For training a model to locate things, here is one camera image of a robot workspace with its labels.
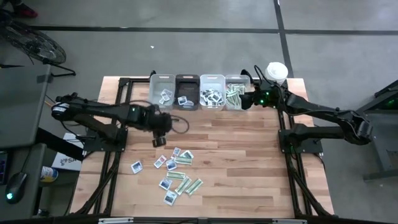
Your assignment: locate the grey desk top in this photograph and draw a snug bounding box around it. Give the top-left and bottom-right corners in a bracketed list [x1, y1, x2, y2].
[0, 64, 52, 149]

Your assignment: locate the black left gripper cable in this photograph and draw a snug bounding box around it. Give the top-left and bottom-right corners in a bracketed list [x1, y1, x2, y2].
[169, 114, 190, 135]

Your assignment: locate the white plastic bin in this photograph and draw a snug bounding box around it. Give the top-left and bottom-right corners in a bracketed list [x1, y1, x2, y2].
[199, 73, 226, 112]

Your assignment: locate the grey low desk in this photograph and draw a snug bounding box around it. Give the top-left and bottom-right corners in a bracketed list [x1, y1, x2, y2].
[0, 143, 47, 220]

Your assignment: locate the blue yellow can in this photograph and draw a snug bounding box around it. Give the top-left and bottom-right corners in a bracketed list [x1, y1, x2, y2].
[40, 166, 59, 184]

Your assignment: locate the disinfecting wipes canister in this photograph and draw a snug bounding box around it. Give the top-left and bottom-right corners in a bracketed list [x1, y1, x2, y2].
[264, 61, 289, 85]

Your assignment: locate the clear plastic bin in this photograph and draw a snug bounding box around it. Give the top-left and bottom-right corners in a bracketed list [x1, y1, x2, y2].
[224, 73, 252, 112]

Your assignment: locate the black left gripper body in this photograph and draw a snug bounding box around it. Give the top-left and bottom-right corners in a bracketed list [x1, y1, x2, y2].
[145, 105, 174, 135]

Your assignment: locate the black keyboard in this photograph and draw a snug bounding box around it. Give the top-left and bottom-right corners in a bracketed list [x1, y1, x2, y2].
[0, 151, 9, 186]

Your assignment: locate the silver metal bracket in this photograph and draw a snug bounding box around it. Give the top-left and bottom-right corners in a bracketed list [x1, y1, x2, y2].
[272, 218, 308, 224]
[98, 217, 134, 224]

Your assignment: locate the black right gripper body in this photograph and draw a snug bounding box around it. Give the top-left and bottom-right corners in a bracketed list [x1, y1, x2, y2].
[252, 80, 281, 110]

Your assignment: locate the person's foot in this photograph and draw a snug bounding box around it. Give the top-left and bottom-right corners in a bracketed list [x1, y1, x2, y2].
[11, 2, 39, 19]

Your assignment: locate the black computer mouse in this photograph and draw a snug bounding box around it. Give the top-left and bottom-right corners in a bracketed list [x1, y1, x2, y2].
[4, 172, 28, 205]

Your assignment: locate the white cardboard box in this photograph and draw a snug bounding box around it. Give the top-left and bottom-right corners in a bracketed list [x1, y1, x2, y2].
[51, 133, 85, 172]

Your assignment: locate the dark grey metal stand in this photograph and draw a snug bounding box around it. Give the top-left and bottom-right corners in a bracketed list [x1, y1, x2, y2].
[341, 79, 398, 182]

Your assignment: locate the dark grey plastic bin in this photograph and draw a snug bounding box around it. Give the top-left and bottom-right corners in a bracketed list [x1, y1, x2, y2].
[174, 73, 201, 111]

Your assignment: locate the black floor fan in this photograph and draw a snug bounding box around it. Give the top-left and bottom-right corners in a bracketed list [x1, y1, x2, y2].
[0, 20, 77, 78]

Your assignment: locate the light grey plastic bin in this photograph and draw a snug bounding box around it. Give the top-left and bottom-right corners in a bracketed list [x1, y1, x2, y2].
[148, 73, 177, 111]

